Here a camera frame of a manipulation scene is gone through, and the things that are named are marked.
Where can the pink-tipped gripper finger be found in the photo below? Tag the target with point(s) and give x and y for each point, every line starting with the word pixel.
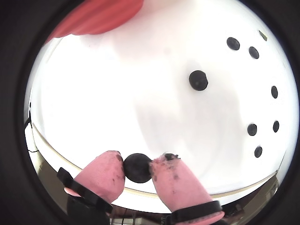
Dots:
pixel 100 173
pixel 178 187

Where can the dark blueberry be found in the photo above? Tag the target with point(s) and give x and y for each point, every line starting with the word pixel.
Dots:
pixel 276 126
pixel 252 129
pixel 198 80
pixel 233 43
pixel 274 92
pixel 258 152
pixel 253 52
pixel 137 167

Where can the red collapsible silicone cup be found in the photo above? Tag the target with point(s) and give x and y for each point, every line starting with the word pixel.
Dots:
pixel 100 16

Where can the white paper sheet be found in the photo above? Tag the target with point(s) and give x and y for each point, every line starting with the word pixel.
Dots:
pixel 140 105

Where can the flat green leaf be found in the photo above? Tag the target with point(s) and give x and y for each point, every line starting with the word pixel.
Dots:
pixel 263 35

